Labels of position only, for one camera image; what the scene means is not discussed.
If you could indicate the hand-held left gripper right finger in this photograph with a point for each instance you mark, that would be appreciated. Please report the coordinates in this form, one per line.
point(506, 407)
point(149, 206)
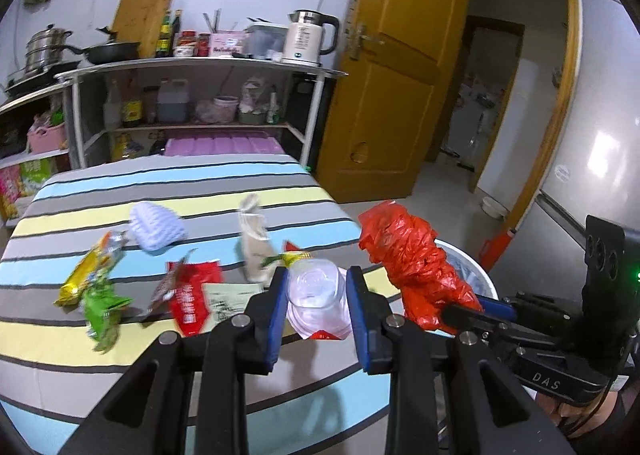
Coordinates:
point(356, 317)

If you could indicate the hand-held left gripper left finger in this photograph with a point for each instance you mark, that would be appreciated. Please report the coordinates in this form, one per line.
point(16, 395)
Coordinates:
point(277, 317)

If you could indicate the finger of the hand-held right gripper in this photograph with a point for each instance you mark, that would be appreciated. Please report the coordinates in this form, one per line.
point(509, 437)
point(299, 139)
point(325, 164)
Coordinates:
point(495, 307)
point(470, 317)

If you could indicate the white bin with black liner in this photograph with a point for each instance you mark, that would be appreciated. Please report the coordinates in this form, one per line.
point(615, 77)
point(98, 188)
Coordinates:
point(472, 272)

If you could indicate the clear plastic cup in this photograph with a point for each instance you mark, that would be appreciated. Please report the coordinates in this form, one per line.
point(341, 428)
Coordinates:
point(317, 295)

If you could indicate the pale green packet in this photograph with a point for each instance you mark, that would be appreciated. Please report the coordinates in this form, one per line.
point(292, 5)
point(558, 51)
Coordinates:
point(225, 297)

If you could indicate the yellow and green wrapper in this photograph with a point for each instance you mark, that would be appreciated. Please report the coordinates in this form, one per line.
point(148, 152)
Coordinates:
point(292, 257)

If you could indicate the beige paper bag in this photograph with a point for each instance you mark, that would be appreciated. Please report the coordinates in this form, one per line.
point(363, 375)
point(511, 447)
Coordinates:
point(255, 245)

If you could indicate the red plastic bag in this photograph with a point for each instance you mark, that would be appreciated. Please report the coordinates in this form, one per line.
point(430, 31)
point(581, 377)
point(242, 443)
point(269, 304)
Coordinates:
point(415, 260)

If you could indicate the red snack packet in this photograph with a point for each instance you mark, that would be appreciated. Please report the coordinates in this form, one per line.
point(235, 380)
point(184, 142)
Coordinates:
point(192, 297)

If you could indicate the brown snack wrapper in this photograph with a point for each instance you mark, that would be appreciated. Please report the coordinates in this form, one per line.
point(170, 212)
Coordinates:
point(162, 292)

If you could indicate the white foam fruit net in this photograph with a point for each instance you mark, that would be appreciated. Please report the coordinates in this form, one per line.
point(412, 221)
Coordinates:
point(155, 227)

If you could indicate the green snack wrapper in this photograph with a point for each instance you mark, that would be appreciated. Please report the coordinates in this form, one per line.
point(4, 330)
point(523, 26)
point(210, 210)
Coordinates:
point(102, 310)

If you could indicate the yellow snack wrapper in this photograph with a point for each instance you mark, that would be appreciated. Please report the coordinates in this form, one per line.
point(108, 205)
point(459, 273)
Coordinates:
point(87, 270)

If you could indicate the person's right hand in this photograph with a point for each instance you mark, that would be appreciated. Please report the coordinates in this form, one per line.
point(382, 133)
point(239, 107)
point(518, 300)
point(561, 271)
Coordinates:
point(595, 412)

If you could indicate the orange dustpan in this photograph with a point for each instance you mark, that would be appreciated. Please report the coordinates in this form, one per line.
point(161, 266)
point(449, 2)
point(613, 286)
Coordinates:
point(497, 247)

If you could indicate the white bowl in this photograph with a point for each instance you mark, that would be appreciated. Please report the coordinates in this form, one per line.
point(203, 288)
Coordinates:
point(494, 208)

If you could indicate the silver refrigerator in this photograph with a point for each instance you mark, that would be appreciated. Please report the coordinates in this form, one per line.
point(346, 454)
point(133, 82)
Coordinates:
point(600, 135)

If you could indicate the purple plastic crate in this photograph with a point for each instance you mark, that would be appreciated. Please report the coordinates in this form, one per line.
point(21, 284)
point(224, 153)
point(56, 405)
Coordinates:
point(225, 146)

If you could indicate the striped tablecloth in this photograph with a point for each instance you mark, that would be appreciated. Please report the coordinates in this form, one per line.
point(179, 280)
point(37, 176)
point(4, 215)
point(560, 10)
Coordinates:
point(150, 185)

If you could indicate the green bowl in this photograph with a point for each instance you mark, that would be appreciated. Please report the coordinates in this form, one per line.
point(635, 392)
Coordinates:
point(250, 118)

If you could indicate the small dark bottle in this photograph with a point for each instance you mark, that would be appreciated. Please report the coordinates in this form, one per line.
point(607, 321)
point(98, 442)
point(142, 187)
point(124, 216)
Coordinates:
point(157, 147)

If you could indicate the green spray bottle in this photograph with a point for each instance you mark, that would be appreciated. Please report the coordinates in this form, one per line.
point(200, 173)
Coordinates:
point(273, 107)

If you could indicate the small pink-rimmed bucket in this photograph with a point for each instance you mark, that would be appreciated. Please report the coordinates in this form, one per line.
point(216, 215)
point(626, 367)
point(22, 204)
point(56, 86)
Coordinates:
point(226, 110)

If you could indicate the black appliance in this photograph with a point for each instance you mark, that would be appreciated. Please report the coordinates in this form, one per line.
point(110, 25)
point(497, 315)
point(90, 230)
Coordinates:
point(305, 102)

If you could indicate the white plastic bag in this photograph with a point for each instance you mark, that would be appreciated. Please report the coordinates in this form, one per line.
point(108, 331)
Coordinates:
point(252, 95)

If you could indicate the yellow cooking oil bottle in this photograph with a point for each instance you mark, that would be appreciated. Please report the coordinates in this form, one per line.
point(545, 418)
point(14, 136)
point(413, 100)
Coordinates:
point(125, 147)

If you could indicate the yellow wooden door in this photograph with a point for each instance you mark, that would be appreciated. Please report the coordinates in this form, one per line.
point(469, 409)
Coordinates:
point(400, 85)

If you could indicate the blue plastic jerrycan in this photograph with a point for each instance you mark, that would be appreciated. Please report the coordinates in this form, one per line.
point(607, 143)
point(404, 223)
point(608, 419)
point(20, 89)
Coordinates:
point(172, 105)

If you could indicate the dark glass jar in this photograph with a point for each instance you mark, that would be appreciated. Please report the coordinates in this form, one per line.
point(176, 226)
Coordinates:
point(150, 107)

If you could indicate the brown oil bottle yellow label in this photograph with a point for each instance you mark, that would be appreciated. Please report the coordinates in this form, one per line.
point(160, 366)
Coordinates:
point(131, 110)

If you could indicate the clear plastic bottle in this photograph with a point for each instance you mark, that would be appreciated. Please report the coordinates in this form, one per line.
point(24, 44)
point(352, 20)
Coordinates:
point(112, 110)

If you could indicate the white metal shelf rack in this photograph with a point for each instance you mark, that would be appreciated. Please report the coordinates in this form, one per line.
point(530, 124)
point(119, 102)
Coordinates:
point(200, 63)

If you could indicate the clear plastic storage container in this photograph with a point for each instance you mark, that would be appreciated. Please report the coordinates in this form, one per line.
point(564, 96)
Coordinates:
point(265, 42)

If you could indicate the pink utensil box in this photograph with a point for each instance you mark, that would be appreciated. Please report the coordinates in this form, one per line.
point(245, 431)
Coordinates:
point(227, 45)

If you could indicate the white electric kettle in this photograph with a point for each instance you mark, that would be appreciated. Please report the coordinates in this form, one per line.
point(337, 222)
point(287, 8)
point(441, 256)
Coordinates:
point(302, 40)

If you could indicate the green snack bag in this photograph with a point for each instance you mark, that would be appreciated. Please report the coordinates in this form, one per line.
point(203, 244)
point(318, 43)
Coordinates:
point(36, 175)

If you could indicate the red sauce jar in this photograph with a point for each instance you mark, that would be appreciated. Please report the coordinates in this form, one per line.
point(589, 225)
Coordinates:
point(186, 44)
point(203, 45)

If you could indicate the pink plastic basket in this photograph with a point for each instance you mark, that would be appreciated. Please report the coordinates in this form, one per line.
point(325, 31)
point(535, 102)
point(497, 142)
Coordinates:
point(47, 137)

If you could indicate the pink snack bag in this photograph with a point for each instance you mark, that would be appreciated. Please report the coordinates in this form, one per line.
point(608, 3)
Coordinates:
point(9, 190)

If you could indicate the bundle of chopsticks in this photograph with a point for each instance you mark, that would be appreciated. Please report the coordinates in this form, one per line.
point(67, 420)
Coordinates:
point(214, 22)

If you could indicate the dark sauce bottle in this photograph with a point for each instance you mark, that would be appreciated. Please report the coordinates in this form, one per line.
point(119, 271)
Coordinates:
point(162, 37)
point(176, 32)

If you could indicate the black frying pan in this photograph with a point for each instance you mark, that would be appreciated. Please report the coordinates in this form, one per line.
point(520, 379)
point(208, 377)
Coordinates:
point(112, 51)

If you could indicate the wooden shelf unit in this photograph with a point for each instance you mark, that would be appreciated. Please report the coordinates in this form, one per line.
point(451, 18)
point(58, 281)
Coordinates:
point(30, 100)

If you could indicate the wooden cutting board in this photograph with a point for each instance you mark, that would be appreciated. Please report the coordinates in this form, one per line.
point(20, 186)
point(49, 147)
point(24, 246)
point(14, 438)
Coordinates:
point(145, 15)

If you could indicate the black induction cooker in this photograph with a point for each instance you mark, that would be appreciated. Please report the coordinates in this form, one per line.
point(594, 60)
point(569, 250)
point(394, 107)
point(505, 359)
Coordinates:
point(30, 81)

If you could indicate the steel steamer pot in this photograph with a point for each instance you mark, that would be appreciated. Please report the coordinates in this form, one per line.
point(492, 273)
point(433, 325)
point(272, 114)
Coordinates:
point(45, 47)

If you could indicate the yellow wooden door frame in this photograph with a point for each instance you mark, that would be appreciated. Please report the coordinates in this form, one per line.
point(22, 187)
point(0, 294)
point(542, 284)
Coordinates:
point(550, 110)

